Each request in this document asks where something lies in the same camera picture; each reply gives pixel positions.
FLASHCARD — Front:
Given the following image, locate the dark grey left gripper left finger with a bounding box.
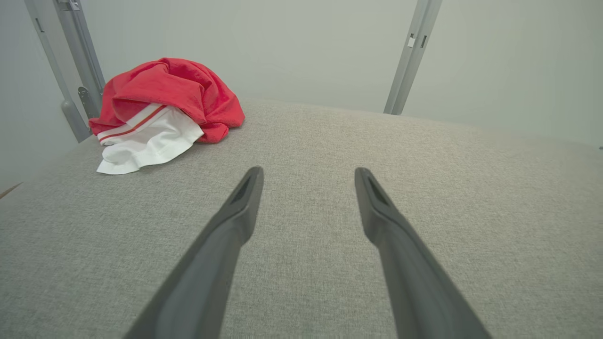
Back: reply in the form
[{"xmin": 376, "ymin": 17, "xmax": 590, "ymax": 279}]
[{"xmin": 123, "ymin": 166, "xmax": 265, "ymax": 339}]

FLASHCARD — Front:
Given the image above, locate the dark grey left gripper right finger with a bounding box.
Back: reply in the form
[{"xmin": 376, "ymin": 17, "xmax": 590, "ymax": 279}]
[{"xmin": 354, "ymin": 167, "xmax": 493, "ymax": 339}]

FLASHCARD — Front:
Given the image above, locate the red garment with white trim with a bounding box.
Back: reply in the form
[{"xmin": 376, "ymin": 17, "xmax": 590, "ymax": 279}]
[{"xmin": 89, "ymin": 57, "xmax": 245, "ymax": 175}]

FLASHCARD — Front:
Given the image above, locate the thin grey metal post with foot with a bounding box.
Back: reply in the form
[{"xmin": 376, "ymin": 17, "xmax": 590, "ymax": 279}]
[{"xmin": 24, "ymin": 0, "xmax": 91, "ymax": 143}]

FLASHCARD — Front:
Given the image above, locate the grey metal double frame post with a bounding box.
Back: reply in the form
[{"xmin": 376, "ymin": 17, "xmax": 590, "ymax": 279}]
[{"xmin": 383, "ymin": 0, "xmax": 443, "ymax": 115}]

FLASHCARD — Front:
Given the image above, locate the thick grey metal frame post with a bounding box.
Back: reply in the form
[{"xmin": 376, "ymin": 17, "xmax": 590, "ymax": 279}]
[{"xmin": 53, "ymin": 0, "xmax": 106, "ymax": 118}]

